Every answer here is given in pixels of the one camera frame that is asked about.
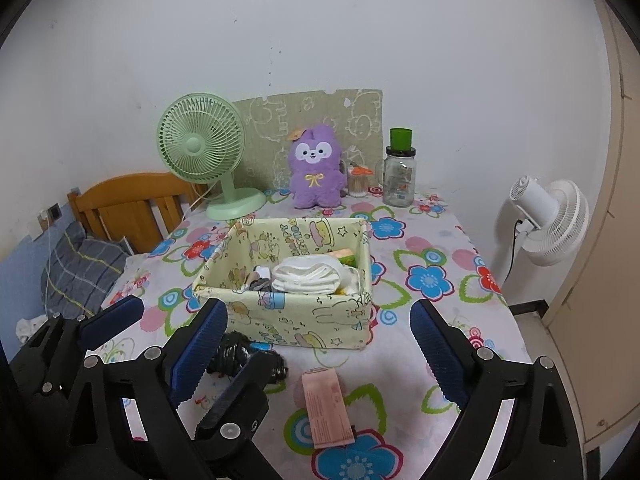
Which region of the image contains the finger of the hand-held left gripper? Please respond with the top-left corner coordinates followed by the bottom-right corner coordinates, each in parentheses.
top-left (10, 294), bottom-right (146, 397)
top-left (192, 352), bottom-right (321, 480)

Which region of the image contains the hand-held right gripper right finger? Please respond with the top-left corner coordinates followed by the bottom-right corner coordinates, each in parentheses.
top-left (409, 299), bottom-right (585, 480)

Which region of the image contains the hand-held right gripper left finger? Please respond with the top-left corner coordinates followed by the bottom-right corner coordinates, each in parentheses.
top-left (66, 299), bottom-right (229, 480)

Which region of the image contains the black plastic bag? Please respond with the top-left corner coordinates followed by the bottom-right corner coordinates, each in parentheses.
top-left (206, 332), bottom-right (289, 394)

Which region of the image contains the yellow printed fabric basket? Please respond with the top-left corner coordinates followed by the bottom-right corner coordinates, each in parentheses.
top-left (192, 216), bottom-right (374, 350)

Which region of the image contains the white towel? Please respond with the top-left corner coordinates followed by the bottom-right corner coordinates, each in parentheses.
top-left (271, 255), bottom-right (347, 296)

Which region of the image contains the grey plaid pillow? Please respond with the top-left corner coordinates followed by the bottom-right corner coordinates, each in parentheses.
top-left (44, 222), bottom-right (129, 319)

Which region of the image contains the floral tablecloth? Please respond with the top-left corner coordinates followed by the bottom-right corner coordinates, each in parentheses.
top-left (82, 187), bottom-right (527, 480)

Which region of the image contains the white crumpled cloth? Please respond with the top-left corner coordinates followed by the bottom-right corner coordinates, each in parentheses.
top-left (15, 314), bottom-right (49, 344)

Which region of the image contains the pink flat packet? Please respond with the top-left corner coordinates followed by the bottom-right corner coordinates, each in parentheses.
top-left (301, 367), bottom-right (356, 449)

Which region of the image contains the grey white cloth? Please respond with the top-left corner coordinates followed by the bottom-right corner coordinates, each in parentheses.
top-left (244, 265), bottom-right (274, 294)

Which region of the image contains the blue bedsheet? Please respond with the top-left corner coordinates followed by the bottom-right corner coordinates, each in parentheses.
top-left (0, 232), bottom-right (76, 361)

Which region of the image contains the wooden bed headboard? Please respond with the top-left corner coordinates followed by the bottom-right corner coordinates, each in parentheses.
top-left (67, 172), bottom-right (209, 256)

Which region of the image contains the white standing fan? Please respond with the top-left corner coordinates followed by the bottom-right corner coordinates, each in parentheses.
top-left (509, 176), bottom-right (590, 267)

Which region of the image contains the glass jar green lid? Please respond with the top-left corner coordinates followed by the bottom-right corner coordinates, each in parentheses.
top-left (382, 128), bottom-right (418, 207)

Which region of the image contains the cotton swab jar orange lid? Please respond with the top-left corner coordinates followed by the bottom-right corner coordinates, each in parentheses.
top-left (346, 162), bottom-right (374, 199)

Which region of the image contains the beige door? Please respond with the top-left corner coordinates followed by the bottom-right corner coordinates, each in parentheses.
top-left (542, 0), bottom-right (640, 452)

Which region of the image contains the green desk fan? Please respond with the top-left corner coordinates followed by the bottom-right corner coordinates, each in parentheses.
top-left (157, 92), bottom-right (267, 221)

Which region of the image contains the purple plush toy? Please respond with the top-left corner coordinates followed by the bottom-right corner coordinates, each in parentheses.
top-left (287, 126), bottom-right (347, 210)

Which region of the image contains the green printed cardboard sheet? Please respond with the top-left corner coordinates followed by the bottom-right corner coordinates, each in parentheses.
top-left (232, 89), bottom-right (384, 194)

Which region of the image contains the white charging cable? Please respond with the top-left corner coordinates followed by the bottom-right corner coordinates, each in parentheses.
top-left (41, 219), bottom-right (57, 312)

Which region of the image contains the wall outlet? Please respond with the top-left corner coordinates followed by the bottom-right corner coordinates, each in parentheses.
top-left (38, 203), bottom-right (64, 227)

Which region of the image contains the black fan cable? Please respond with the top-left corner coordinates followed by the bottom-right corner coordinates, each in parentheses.
top-left (504, 217), bottom-right (527, 282)

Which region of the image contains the white fan cable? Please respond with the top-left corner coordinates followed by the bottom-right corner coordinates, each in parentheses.
top-left (181, 186), bottom-right (212, 222)

